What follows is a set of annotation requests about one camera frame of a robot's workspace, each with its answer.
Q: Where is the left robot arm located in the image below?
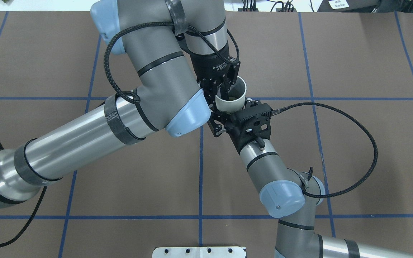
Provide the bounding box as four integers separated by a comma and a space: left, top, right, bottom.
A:
0, 0, 231, 209

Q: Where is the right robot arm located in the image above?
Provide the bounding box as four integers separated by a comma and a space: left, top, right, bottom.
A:
208, 98, 413, 258

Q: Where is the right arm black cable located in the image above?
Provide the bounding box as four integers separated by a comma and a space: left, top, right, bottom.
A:
271, 102, 378, 199

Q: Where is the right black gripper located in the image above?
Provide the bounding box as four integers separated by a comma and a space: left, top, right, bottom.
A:
208, 98, 272, 153

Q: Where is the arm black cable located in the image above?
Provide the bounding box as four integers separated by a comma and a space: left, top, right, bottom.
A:
104, 21, 241, 104
271, 102, 378, 199

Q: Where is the white ribbed mug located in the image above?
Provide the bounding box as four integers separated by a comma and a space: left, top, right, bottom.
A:
215, 76, 247, 113

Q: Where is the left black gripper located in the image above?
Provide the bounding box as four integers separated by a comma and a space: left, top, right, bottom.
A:
191, 54, 241, 110

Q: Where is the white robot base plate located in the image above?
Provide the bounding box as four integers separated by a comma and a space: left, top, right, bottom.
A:
152, 246, 247, 258

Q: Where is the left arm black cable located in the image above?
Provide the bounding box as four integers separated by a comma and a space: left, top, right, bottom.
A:
104, 21, 241, 104

